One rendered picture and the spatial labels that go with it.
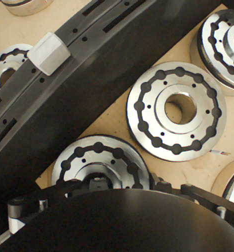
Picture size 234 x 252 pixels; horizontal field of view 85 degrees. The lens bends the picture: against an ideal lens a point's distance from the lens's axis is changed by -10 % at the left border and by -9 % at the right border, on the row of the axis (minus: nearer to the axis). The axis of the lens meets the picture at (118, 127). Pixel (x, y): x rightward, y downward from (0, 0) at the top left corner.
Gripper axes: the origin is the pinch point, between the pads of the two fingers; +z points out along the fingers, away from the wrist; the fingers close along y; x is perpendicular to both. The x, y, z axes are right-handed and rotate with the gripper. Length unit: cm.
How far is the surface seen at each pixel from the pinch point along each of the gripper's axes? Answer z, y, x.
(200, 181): 2.2, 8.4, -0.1
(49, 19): 2.2, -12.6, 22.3
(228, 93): 1.3, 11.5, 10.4
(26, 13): 1.6, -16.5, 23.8
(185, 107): 0.9, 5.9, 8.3
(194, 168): 2.2, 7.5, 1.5
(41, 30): 2.2, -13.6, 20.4
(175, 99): 0.7, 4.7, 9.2
